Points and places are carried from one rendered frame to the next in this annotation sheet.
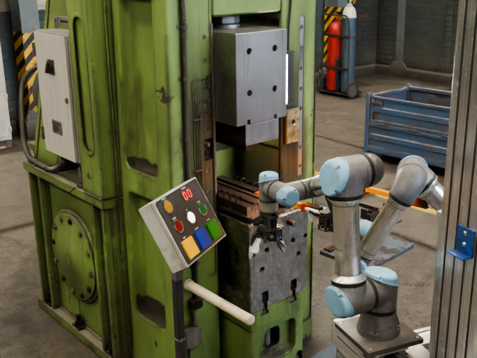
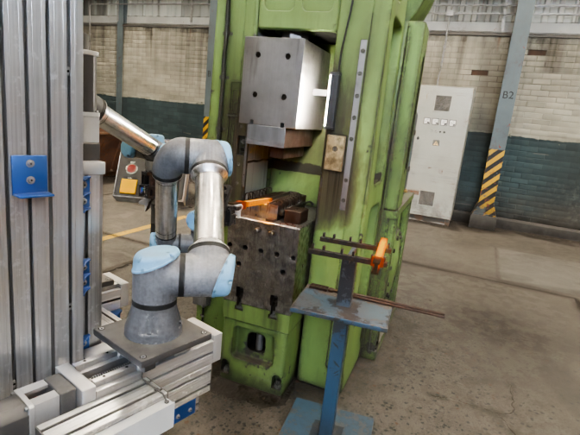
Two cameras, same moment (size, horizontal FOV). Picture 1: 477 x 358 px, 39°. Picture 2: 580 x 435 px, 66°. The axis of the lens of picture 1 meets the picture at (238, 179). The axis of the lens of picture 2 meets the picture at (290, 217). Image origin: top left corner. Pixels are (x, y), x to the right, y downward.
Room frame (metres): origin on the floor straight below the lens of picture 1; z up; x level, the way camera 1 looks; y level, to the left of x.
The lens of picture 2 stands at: (2.04, -2.07, 1.42)
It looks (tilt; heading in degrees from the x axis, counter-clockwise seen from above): 13 degrees down; 60
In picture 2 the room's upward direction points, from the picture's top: 6 degrees clockwise
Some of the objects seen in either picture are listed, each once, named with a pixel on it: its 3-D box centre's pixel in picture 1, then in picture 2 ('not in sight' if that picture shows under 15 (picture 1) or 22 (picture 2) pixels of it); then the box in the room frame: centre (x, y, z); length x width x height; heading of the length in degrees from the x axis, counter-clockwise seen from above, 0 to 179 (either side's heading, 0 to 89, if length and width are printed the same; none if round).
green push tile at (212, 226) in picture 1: (213, 229); not in sight; (2.60, 0.11, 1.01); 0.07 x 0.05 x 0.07; 155
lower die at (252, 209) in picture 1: (233, 195); (275, 203); (3.15, 0.02, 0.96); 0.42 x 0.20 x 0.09; 40
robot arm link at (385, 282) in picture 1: (378, 288); not in sight; (2.11, -0.48, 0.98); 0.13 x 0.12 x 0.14; 120
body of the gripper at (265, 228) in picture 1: (269, 225); (152, 184); (2.47, -0.12, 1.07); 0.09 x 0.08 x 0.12; 23
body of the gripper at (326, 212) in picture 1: (332, 220); (222, 214); (2.69, -0.40, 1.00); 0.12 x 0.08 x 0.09; 40
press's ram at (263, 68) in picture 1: (238, 70); (294, 87); (3.18, -0.01, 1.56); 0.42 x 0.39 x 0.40; 40
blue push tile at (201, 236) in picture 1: (201, 238); not in sight; (2.51, 0.15, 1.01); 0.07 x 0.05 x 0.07; 155
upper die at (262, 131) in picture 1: (232, 123); (281, 135); (3.15, 0.02, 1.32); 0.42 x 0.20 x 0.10; 40
